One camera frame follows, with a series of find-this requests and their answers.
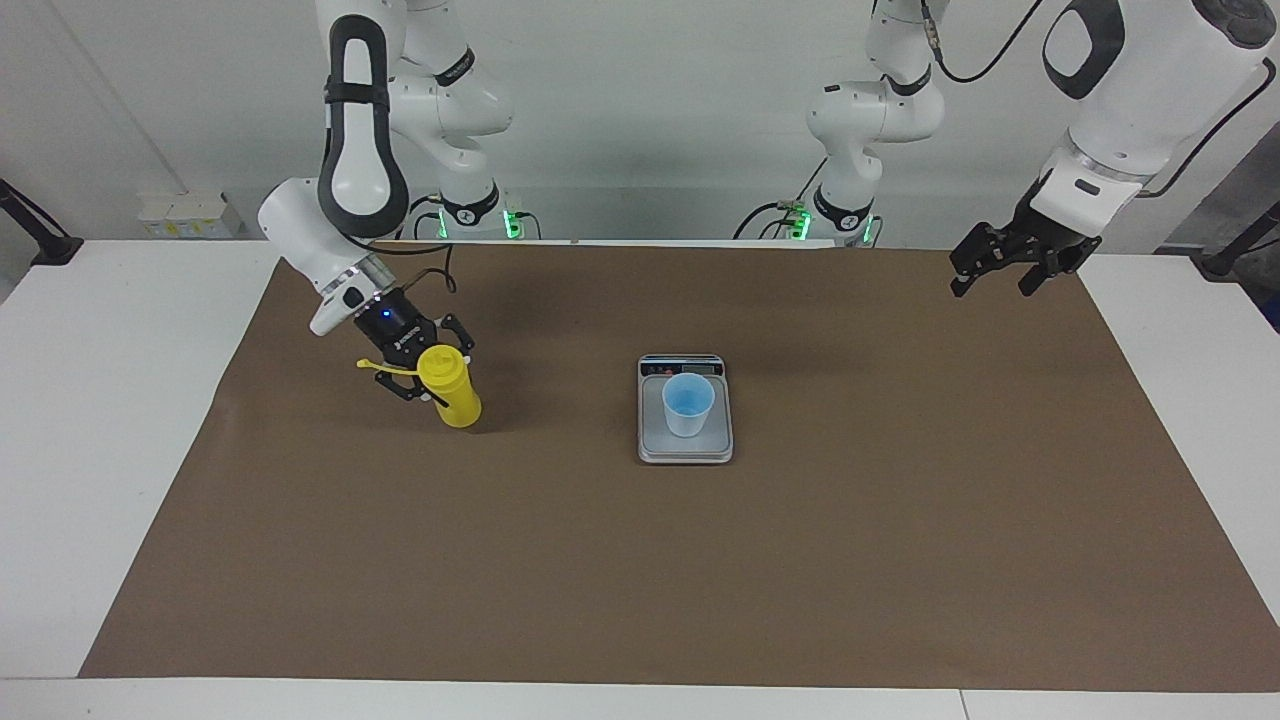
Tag white wall socket boxes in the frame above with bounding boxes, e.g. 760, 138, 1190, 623
138, 190, 244, 239

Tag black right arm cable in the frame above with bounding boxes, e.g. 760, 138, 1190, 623
340, 235, 459, 296

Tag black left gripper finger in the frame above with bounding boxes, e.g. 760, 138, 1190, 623
1018, 258, 1076, 298
948, 225, 1014, 299

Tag brown paper table mat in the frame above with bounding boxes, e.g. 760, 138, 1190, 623
78, 240, 1280, 693

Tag black base cable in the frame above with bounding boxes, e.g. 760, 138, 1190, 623
395, 195, 446, 241
733, 155, 831, 241

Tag black camera stand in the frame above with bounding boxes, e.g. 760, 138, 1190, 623
0, 178, 84, 266
1200, 200, 1280, 279

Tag grey slanted panel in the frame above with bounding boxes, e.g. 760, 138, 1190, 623
1155, 120, 1280, 256

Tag silver digital kitchen scale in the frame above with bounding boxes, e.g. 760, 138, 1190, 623
637, 353, 735, 466

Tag light blue plastic cup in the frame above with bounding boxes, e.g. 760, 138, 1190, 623
662, 374, 717, 439

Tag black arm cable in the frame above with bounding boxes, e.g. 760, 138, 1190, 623
340, 235, 459, 296
920, 0, 1280, 201

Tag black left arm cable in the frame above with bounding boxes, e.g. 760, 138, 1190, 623
920, 0, 1280, 201

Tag yellow squeeze bottle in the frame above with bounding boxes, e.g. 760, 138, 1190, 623
357, 345, 482, 429

